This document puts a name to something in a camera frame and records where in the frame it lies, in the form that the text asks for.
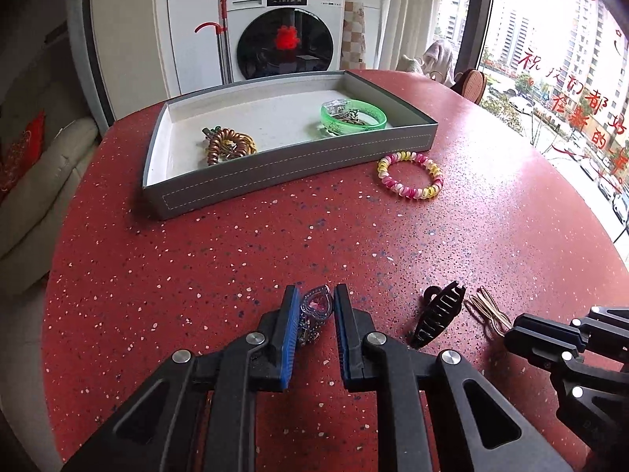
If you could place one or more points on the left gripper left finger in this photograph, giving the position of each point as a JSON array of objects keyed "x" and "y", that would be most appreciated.
[{"x": 197, "y": 412}]

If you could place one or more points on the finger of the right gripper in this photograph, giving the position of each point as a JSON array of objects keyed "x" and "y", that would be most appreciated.
[{"x": 543, "y": 342}]

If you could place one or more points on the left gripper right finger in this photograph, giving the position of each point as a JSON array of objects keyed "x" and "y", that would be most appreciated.
[{"x": 434, "y": 413}]

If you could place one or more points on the beige hair pin clip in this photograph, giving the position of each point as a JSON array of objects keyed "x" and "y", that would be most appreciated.
[{"x": 483, "y": 306}]

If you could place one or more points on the black hair claw clip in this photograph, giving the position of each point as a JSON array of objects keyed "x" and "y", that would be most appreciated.
[{"x": 441, "y": 307}]

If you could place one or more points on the silver purple pendant charm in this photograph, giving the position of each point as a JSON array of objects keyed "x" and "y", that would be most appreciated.
[{"x": 316, "y": 307}]

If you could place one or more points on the silver purple heart brooch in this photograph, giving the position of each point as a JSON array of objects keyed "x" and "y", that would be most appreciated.
[{"x": 351, "y": 117}]

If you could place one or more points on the green translucent bangle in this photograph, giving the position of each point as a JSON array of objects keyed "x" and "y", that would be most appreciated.
[{"x": 374, "y": 117}]

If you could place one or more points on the grey jewelry tray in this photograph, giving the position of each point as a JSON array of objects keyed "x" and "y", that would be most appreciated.
[{"x": 282, "y": 116}]

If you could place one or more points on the beige sofa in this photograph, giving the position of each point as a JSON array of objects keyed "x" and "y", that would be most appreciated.
[{"x": 33, "y": 212}]

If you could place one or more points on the brown chair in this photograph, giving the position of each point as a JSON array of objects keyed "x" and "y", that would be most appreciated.
[{"x": 471, "y": 85}]

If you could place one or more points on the white towel on rack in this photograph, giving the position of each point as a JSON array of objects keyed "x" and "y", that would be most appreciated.
[{"x": 438, "y": 62}]

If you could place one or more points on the red cushion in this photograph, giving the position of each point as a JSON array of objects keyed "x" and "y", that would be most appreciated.
[{"x": 22, "y": 154}]

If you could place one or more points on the checkered hanging cloth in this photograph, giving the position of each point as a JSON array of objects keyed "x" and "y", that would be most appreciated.
[{"x": 353, "y": 45}]

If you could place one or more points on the lower white washing machine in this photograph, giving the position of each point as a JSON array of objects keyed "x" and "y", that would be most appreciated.
[{"x": 267, "y": 38}]

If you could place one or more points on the white cabinet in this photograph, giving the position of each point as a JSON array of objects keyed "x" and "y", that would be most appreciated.
[{"x": 189, "y": 61}]

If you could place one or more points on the red handled mop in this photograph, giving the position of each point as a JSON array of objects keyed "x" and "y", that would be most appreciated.
[{"x": 221, "y": 34}]

